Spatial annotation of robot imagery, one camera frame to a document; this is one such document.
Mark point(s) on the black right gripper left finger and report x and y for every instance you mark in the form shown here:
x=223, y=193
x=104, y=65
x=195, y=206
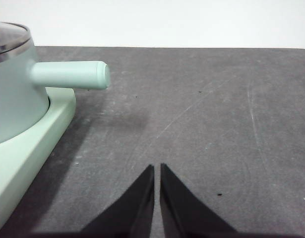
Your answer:
x=132, y=210

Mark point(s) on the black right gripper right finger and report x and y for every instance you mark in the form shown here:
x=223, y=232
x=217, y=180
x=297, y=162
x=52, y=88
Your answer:
x=182, y=210

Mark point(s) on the glass pot lid green knob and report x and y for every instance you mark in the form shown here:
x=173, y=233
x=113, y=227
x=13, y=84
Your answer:
x=8, y=37

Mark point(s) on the mint green breakfast machine base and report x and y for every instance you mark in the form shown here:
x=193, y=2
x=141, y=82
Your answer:
x=25, y=161

